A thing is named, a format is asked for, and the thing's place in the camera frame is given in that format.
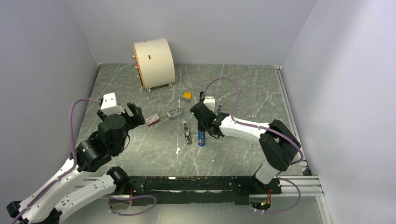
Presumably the red white staple box sleeve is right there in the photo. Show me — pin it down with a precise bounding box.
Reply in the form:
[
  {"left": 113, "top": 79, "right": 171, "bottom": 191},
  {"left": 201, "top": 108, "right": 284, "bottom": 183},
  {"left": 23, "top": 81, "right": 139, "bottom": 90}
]
[{"left": 145, "top": 114, "right": 161, "bottom": 126}]

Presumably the blue black stapler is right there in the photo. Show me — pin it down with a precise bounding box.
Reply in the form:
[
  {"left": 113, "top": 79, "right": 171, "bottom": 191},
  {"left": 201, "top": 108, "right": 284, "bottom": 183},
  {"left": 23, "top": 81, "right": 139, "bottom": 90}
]
[{"left": 198, "top": 91, "right": 206, "bottom": 147}]

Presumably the beige brown small box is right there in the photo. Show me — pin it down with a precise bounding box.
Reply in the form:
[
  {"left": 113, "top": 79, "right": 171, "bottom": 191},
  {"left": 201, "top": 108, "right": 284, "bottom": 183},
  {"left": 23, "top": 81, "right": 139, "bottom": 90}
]
[{"left": 182, "top": 121, "right": 192, "bottom": 145}]

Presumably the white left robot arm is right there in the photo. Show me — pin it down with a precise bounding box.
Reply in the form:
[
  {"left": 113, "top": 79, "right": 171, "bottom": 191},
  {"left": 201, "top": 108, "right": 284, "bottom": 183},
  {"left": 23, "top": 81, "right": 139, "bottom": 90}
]
[{"left": 7, "top": 103, "right": 145, "bottom": 224}]

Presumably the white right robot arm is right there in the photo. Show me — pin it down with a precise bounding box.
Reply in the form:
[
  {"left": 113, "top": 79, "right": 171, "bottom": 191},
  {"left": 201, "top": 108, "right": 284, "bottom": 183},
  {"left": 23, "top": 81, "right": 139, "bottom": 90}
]
[{"left": 190, "top": 102, "right": 301, "bottom": 193}]

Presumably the yellow grey small box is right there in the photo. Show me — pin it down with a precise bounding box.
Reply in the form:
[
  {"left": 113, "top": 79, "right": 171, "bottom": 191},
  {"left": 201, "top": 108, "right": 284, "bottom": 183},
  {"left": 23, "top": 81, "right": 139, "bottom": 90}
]
[{"left": 181, "top": 91, "right": 192, "bottom": 102}]

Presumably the beige cylindrical drum device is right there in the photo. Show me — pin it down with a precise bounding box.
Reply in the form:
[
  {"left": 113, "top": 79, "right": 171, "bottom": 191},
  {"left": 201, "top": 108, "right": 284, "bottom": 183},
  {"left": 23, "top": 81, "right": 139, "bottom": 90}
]
[{"left": 133, "top": 38, "right": 176, "bottom": 92}]

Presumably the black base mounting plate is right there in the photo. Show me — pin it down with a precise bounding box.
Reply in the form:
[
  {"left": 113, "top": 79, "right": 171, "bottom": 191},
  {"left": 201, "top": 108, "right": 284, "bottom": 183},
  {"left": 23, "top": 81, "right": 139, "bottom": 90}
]
[{"left": 124, "top": 176, "right": 282, "bottom": 205}]

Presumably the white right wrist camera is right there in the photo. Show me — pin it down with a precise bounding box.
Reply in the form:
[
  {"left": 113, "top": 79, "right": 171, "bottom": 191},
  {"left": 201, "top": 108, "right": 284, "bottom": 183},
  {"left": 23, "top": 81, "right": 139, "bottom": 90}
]
[{"left": 203, "top": 96, "right": 216, "bottom": 112}]

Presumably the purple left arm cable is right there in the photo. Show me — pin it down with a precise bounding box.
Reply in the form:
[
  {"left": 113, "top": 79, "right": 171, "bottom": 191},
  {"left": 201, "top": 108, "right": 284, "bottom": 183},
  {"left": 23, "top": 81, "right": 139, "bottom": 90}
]
[{"left": 9, "top": 98, "right": 157, "bottom": 224}]

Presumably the aluminium right side rail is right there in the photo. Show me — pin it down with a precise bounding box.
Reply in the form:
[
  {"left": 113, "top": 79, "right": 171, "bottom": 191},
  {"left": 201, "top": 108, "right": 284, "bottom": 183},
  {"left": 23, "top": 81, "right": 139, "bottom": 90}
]
[{"left": 273, "top": 65, "right": 312, "bottom": 176}]

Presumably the aluminium rail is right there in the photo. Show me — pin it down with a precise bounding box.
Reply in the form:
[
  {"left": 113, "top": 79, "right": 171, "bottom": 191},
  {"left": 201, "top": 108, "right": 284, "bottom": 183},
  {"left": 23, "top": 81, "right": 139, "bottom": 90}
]
[
  {"left": 273, "top": 65, "right": 312, "bottom": 176},
  {"left": 52, "top": 175, "right": 324, "bottom": 198}
]

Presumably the aluminium front rail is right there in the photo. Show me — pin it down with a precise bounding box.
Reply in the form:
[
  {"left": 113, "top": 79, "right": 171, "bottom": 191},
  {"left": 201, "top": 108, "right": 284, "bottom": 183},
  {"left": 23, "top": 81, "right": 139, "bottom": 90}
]
[{"left": 52, "top": 175, "right": 324, "bottom": 198}]

